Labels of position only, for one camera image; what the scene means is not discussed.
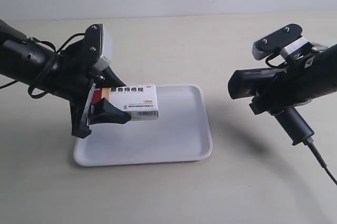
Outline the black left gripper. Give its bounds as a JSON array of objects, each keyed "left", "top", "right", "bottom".
[{"left": 53, "top": 41, "right": 131, "bottom": 139}]

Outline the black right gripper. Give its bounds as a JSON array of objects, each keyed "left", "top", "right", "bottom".
[{"left": 249, "top": 66, "right": 298, "bottom": 115}]

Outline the black barcode scanner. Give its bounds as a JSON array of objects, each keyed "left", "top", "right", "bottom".
[{"left": 227, "top": 69, "right": 314, "bottom": 146}]

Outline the white red medicine box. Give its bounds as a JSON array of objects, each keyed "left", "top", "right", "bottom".
[{"left": 92, "top": 85, "right": 159, "bottom": 120}]

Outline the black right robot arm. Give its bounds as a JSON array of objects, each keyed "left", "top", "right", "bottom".
[{"left": 90, "top": 46, "right": 336, "bottom": 125}]

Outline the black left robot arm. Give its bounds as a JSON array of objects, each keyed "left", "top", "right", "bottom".
[{"left": 1, "top": 21, "right": 131, "bottom": 139}]

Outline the white plastic tray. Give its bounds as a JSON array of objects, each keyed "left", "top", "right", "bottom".
[{"left": 73, "top": 84, "right": 213, "bottom": 167}]

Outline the black scanner cable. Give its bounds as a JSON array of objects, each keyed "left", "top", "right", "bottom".
[{"left": 304, "top": 136, "right": 337, "bottom": 187}]

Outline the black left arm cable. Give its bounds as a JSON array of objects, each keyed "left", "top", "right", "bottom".
[{"left": 0, "top": 32, "right": 87, "bottom": 99}]

